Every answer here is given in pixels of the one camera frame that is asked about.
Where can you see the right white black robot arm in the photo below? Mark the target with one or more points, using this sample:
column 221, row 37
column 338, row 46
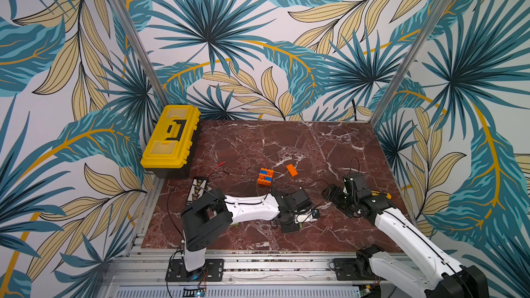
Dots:
column 436, row 274

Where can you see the yellow black toolbox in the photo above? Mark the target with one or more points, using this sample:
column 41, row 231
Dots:
column 170, row 150

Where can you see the left aluminium corner post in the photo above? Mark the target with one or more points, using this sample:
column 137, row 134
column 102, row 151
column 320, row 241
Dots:
column 131, row 33

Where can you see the right aluminium corner post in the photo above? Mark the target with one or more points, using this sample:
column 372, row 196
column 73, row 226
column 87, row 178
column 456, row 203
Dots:
column 427, row 28

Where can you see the aluminium corner post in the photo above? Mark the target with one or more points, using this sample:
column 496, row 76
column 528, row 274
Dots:
column 427, row 28
column 131, row 33

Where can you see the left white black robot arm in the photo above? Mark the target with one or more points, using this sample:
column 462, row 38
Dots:
column 209, row 216

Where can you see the yellow utility knife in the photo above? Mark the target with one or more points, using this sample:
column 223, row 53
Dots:
column 380, row 194

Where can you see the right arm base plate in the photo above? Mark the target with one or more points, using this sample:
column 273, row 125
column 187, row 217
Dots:
column 353, row 269

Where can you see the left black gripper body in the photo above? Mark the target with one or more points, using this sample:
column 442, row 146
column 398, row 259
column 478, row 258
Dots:
column 290, row 225

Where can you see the orange lego brick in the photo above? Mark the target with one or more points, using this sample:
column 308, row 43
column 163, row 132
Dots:
column 292, row 170
column 267, row 181
column 265, row 171

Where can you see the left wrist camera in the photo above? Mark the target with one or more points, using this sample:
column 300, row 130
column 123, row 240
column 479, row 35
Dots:
column 311, row 216

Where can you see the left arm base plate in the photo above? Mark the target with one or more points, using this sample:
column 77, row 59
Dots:
column 213, row 270

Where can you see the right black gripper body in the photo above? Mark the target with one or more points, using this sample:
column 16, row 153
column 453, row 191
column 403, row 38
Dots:
column 335, row 194

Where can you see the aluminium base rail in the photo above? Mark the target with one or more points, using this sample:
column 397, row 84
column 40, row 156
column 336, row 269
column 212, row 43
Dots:
column 246, row 274

